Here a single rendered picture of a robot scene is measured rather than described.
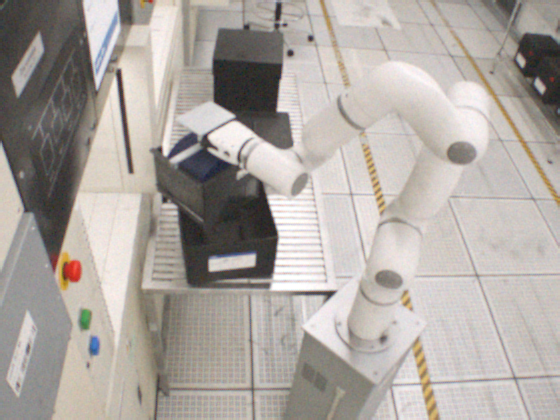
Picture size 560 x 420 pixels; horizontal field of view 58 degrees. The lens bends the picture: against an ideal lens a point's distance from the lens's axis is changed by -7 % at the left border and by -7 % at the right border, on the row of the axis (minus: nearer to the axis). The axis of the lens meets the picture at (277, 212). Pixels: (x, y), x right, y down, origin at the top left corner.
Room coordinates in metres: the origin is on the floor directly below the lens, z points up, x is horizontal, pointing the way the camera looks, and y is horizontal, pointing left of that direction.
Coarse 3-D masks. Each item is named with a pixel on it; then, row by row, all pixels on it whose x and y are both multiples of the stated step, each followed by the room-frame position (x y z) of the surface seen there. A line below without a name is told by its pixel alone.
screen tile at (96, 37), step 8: (88, 0) 0.92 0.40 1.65; (96, 0) 0.98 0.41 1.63; (88, 8) 0.91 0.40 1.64; (96, 8) 0.97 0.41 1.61; (88, 16) 0.90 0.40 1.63; (88, 24) 0.90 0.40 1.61; (104, 24) 1.01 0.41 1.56; (96, 32) 0.94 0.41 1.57; (96, 40) 0.93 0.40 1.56; (96, 48) 0.92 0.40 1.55
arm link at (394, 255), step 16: (384, 224) 0.90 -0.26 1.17; (400, 224) 0.89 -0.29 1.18; (384, 240) 0.84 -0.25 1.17; (400, 240) 0.84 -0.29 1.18; (416, 240) 0.86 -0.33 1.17; (384, 256) 0.79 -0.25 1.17; (400, 256) 0.79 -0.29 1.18; (416, 256) 0.82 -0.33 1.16; (368, 272) 0.79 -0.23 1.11; (384, 272) 0.77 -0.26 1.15; (400, 272) 0.77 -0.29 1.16; (368, 288) 0.84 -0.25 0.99; (384, 288) 0.77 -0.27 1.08; (400, 288) 0.76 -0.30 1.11; (384, 304) 0.82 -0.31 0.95
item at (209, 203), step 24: (192, 120) 1.09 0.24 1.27; (216, 120) 1.10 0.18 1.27; (168, 168) 1.04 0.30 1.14; (240, 168) 1.06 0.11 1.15; (168, 192) 1.05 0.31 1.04; (192, 192) 0.98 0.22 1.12; (216, 192) 1.00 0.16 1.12; (240, 192) 1.07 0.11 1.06; (192, 216) 0.99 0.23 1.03; (216, 216) 0.99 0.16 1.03
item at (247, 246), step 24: (264, 192) 1.22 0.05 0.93; (240, 216) 1.25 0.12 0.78; (264, 216) 1.19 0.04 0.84; (192, 240) 1.12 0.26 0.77; (216, 240) 1.14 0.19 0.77; (240, 240) 1.15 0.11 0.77; (264, 240) 1.02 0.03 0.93; (192, 264) 0.96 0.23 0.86; (216, 264) 0.98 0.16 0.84; (240, 264) 1.00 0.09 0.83; (264, 264) 1.02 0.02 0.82
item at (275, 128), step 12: (240, 120) 1.67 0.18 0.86; (252, 120) 1.68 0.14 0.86; (264, 120) 1.69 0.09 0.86; (276, 120) 1.70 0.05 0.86; (288, 120) 1.71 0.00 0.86; (264, 132) 1.61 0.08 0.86; (276, 132) 1.62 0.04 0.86; (288, 132) 1.63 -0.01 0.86; (276, 144) 1.55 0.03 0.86; (288, 144) 1.56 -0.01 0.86
